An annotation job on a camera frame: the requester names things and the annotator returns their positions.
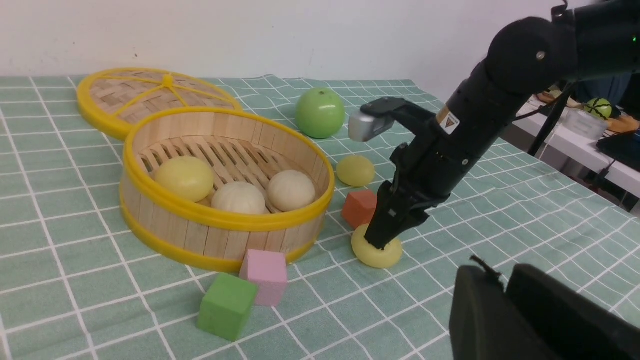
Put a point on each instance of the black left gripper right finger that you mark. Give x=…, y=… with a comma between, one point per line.
x=571, y=325

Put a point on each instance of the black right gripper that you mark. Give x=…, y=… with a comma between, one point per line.
x=427, y=171

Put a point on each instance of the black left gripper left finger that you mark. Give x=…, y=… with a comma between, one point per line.
x=483, y=324

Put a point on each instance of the yellow bun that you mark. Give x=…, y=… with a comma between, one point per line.
x=187, y=177
x=373, y=257
x=355, y=171

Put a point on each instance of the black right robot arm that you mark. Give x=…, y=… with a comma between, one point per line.
x=525, y=58

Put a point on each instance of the bamboo steamer tray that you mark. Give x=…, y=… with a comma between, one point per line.
x=235, y=146

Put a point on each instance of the woven bamboo steamer lid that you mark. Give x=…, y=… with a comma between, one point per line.
x=116, y=99

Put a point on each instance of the orange cube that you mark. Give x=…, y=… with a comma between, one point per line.
x=359, y=207

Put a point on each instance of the green apple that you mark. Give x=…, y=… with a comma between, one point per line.
x=320, y=113

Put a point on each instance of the pink cube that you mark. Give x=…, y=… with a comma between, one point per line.
x=267, y=270

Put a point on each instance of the white side table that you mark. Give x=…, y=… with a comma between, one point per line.
x=565, y=150

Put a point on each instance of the green cube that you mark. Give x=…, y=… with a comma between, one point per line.
x=226, y=306

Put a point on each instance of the green striped ball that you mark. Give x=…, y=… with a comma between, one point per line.
x=599, y=107

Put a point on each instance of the green checkered tablecloth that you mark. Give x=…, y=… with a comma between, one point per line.
x=76, y=284

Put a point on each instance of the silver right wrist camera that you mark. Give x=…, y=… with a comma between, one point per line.
x=380, y=115

